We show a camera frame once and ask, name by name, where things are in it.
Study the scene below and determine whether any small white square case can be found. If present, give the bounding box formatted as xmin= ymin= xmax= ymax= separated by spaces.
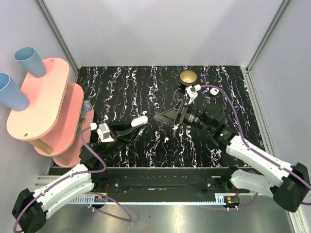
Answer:
xmin=210 ymin=87 xmax=219 ymax=96

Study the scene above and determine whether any blue cup rear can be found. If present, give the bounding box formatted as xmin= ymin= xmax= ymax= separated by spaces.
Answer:
xmin=14 ymin=47 xmax=46 ymax=78

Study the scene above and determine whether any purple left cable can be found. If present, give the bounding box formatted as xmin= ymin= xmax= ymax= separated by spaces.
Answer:
xmin=13 ymin=125 xmax=133 ymax=233

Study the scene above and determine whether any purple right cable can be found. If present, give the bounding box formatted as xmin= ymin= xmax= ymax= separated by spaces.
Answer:
xmin=199 ymin=84 xmax=311 ymax=211

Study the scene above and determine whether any purple cable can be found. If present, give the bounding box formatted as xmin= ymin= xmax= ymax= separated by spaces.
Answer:
xmin=199 ymin=84 xmax=311 ymax=211
xmin=13 ymin=125 xmax=133 ymax=233

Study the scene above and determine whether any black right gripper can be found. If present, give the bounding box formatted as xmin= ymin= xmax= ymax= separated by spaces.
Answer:
xmin=154 ymin=99 xmax=213 ymax=133

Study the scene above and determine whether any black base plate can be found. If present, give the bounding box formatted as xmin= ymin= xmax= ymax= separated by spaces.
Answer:
xmin=47 ymin=166 xmax=280 ymax=195

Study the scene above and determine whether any white oval charging case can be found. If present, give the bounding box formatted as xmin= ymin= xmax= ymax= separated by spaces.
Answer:
xmin=131 ymin=116 xmax=148 ymax=127

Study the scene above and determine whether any blue cup front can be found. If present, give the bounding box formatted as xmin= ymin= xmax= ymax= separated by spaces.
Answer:
xmin=0 ymin=73 xmax=29 ymax=111

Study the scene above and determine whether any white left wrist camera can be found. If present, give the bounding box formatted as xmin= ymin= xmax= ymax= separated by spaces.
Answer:
xmin=90 ymin=122 xmax=115 ymax=143

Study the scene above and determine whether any gold bowl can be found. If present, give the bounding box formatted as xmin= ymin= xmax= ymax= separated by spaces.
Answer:
xmin=179 ymin=70 xmax=197 ymax=86

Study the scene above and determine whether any blue cup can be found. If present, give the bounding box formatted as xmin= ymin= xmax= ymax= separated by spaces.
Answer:
xmin=0 ymin=73 xmax=29 ymax=111
xmin=14 ymin=47 xmax=46 ymax=78

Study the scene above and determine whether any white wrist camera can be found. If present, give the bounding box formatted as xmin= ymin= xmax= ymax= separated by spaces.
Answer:
xmin=90 ymin=122 xmax=115 ymax=143
xmin=185 ymin=84 xmax=201 ymax=105

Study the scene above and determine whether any black marbled mat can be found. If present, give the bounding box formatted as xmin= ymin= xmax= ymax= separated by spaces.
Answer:
xmin=77 ymin=65 xmax=264 ymax=167

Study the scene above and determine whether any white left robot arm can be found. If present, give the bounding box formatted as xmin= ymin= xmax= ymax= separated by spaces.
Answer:
xmin=12 ymin=116 xmax=148 ymax=233

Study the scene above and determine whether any pink two-tier shelf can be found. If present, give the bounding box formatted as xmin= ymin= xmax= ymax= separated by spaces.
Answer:
xmin=6 ymin=58 xmax=84 ymax=167

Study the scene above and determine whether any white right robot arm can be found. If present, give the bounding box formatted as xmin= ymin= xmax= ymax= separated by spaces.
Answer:
xmin=154 ymin=100 xmax=310 ymax=212

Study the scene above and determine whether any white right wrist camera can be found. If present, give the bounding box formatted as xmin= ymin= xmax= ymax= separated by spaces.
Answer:
xmin=185 ymin=84 xmax=201 ymax=105

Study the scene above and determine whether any blue ring object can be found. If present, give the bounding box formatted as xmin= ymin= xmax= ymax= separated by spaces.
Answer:
xmin=79 ymin=100 xmax=93 ymax=126

